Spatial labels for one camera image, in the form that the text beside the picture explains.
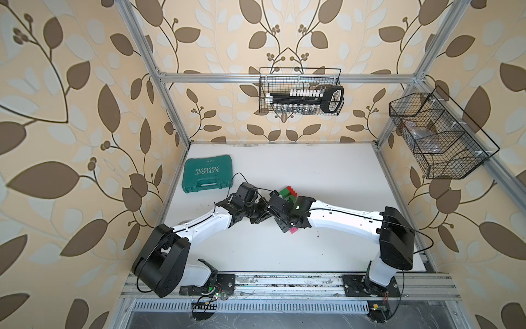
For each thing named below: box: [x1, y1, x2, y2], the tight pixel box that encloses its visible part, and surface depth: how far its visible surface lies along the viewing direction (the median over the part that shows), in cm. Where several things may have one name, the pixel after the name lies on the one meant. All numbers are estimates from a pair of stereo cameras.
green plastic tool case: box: [181, 154, 234, 194], surface depth 104 cm
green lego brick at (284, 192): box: [278, 187, 290, 199], surface depth 98 cm
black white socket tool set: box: [265, 85, 345, 114], surface depth 86 cm
